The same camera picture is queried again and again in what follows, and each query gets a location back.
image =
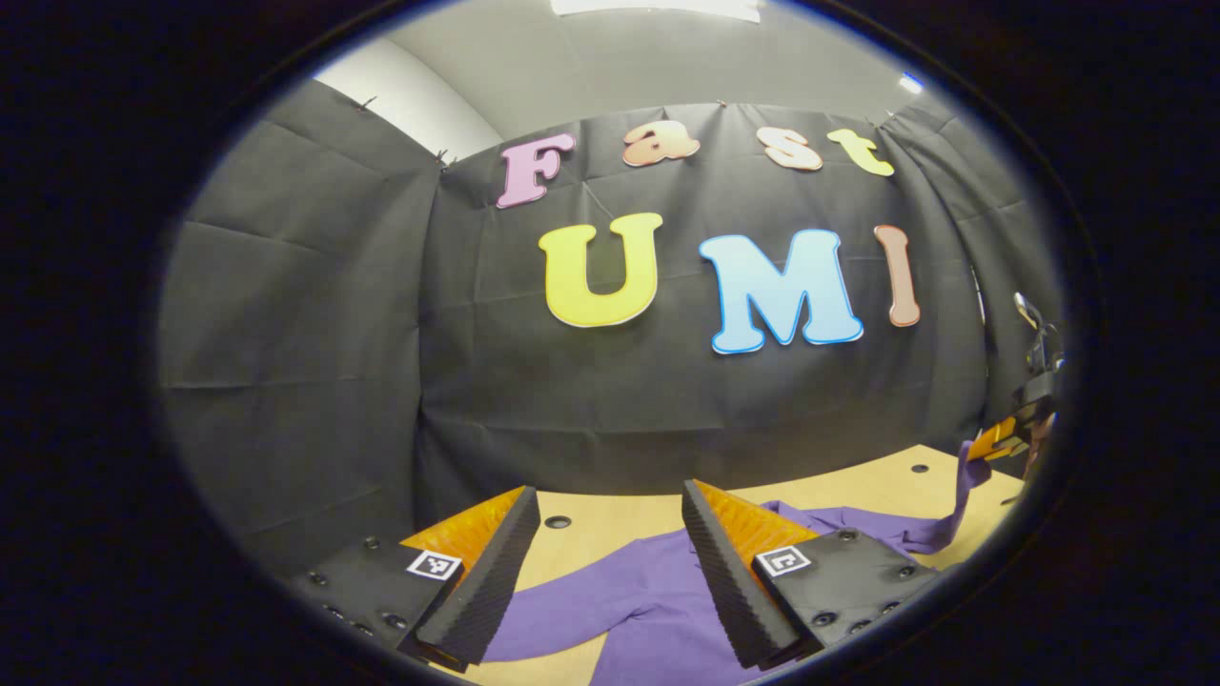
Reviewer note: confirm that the small ceiling light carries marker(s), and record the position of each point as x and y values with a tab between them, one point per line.
910	83

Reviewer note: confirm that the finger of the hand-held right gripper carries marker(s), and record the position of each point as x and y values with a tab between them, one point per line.
999	440

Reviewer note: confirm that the black backdrop cloth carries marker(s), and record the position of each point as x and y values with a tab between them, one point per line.
572	419

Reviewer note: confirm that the purple knitted cardigan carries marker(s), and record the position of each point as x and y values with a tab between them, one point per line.
648	610

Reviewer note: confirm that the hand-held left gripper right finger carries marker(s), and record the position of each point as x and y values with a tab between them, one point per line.
734	600

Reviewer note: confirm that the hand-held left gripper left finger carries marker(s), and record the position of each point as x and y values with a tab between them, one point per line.
481	600

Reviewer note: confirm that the long ceiling light panel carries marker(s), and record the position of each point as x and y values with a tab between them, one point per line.
658	8

